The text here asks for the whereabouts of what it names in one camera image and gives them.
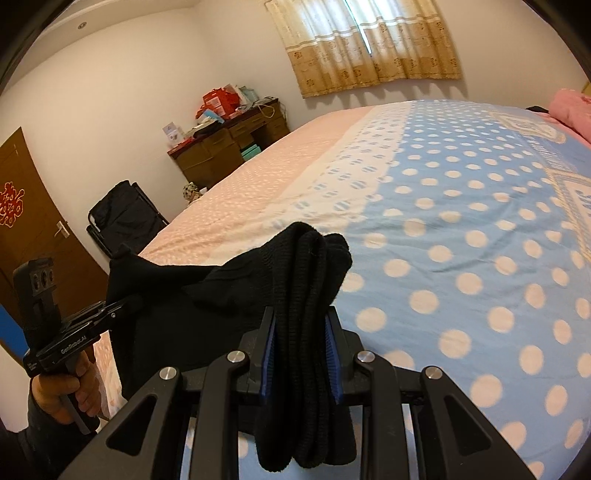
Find dark wooden desk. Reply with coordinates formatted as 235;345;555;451
168;98;290;188

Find beige patterned window curtain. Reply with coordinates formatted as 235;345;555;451
263;0;463;98

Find pink folded blanket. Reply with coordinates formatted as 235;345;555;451
549;89;591;143

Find black folding chair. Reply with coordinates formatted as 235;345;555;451
86;180;169;259

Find teal box under desk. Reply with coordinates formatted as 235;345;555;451
240;144;262;161

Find pink and blue bedspread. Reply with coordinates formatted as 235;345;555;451
91;98;591;480

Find silver door handle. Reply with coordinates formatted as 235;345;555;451
54;221;70;239

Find red door decoration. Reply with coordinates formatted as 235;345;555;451
0;181;25;228

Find left hand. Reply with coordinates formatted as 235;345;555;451
31;350;101;425

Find white greeting card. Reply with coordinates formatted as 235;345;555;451
162;122;185;149

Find red gift boxes pile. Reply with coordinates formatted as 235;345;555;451
195;84;247;120

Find floral bag on floor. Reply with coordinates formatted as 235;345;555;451
182;182;202;204

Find black pants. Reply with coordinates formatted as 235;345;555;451
107;222;356;472

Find brown wooden door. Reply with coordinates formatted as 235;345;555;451
0;129;108;321

